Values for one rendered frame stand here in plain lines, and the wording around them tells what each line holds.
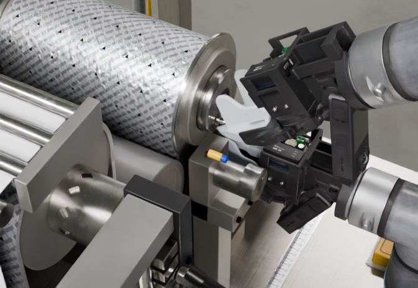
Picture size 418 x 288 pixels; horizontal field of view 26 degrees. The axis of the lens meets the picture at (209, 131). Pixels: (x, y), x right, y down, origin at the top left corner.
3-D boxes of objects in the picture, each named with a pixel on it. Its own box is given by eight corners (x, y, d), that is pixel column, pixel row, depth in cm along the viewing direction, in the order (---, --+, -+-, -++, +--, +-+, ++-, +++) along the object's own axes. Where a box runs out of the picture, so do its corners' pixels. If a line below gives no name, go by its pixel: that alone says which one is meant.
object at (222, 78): (244, 69, 104) (224, 130, 106) (228, 63, 105) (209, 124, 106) (220, 70, 97) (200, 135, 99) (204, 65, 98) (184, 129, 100)
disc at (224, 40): (175, 182, 103) (173, 86, 92) (171, 180, 103) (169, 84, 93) (234, 104, 112) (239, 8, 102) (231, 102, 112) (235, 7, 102)
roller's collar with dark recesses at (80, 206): (107, 270, 80) (101, 226, 75) (51, 244, 82) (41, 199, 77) (145, 219, 84) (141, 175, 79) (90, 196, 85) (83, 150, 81)
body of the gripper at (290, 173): (281, 111, 113) (371, 145, 109) (277, 157, 119) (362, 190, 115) (254, 152, 108) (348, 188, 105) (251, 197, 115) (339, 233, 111)
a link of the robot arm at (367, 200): (395, 204, 114) (371, 250, 109) (361, 191, 116) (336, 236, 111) (404, 165, 109) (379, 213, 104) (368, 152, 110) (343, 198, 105)
